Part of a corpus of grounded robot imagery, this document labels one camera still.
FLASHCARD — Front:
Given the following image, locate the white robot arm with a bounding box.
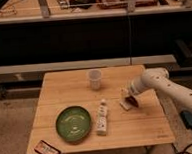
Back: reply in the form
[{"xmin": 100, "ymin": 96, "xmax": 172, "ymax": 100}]
[{"xmin": 121, "ymin": 67, "xmax": 192, "ymax": 112}]

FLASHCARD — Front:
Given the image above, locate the white sponge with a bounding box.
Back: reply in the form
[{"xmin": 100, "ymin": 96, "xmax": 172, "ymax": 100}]
[{"xmin": 120, "ymin": 99, "xmax": 132, "ymax": 111}]

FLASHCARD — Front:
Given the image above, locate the clear plastic cup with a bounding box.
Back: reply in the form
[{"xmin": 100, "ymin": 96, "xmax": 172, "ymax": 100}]
[{"xmin": 87, "ymin": 69, "xmax": 102, "ymax": 90}]

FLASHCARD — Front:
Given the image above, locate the white squeeze bottle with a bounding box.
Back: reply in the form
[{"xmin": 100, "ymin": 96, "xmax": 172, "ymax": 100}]
[{"xmin": 96, "ymin": 99, "xmax": 108, "ymax": 135}]

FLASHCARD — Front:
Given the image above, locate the wooden table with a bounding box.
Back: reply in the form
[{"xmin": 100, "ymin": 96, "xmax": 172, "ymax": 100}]
[{"xmin": 26, "ymin": 65, "xmax": 175, "ymax": 154}]

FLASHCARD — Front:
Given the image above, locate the green bowl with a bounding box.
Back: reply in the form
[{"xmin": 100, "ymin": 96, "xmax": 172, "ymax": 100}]
[{"xmin": 55, "ymin": 106, "xmax": 92, "ymax": 143}]

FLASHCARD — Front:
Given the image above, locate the blue device on floor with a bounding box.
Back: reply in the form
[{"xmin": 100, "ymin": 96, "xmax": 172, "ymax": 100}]
[{"xmin": 180, "ymin": 110, "xmax": 192, "ymax": 128}]

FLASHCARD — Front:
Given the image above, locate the small red black box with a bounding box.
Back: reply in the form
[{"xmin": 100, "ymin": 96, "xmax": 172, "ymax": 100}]
[{"xmin": 34, "ymin": 140, "xmax": 60, "ymax": 154}]

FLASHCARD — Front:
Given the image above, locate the long workbench shelf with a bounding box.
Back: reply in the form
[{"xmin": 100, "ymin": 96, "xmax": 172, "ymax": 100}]
[{"xmin": 0, "ymin": 0, "xmax": 192, "ymax": 25}]

